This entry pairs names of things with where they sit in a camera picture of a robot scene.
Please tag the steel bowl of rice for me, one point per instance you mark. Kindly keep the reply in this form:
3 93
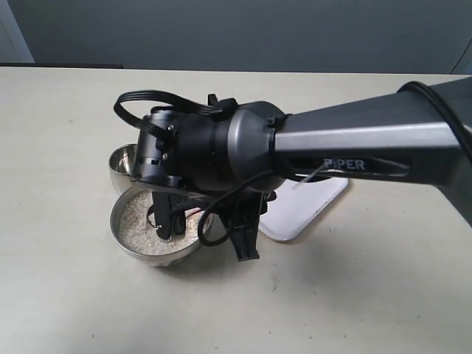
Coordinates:
131 226

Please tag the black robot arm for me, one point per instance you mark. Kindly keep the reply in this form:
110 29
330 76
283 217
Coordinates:
228 158

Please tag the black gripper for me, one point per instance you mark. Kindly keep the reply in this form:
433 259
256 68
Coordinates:
239 213

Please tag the white rectangular tray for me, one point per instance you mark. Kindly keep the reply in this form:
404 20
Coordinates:
297 205

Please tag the small steel cup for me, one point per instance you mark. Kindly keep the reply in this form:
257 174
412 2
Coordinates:
120 164

